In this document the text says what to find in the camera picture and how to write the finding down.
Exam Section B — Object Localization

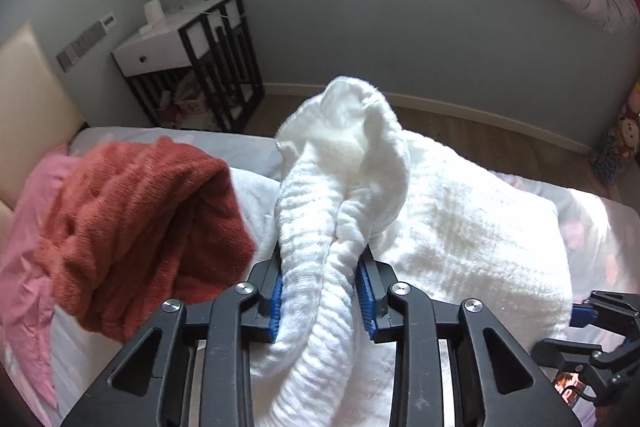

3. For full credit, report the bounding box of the cream padded headboard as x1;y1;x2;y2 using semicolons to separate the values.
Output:
0;19;89;210

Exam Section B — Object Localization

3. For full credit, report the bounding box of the white nightstand black frame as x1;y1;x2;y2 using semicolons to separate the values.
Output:
110;0;266;134

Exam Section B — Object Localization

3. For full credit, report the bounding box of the bed with dotted sheet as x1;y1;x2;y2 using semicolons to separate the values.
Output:
47;126;640;427

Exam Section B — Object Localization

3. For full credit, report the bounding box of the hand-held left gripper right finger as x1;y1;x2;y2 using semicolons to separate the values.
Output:
356;252;582;427

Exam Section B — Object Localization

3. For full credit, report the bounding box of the plain pink pillow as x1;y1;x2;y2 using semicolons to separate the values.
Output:
0;142;87;414

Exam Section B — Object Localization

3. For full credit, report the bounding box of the white crinkled garment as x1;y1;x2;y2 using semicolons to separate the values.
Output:
240;76;575;427

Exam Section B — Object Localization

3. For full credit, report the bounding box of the white box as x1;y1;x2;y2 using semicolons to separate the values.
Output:
143;0;167;26

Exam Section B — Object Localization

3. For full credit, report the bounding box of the wall outlet panel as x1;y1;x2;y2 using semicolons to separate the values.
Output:
55;14;119;73

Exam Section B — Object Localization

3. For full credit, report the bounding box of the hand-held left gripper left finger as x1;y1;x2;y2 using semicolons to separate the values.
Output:
60;256;284;427

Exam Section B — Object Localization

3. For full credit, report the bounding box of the colourful stuffed toy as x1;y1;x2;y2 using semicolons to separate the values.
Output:
591;81;640;184

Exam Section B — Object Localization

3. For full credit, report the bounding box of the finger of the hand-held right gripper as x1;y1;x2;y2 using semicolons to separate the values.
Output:
570;289;640;339
532;337;602;373

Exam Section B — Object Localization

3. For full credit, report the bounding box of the rust red garment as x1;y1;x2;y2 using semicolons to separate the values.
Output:
37;136;259;344

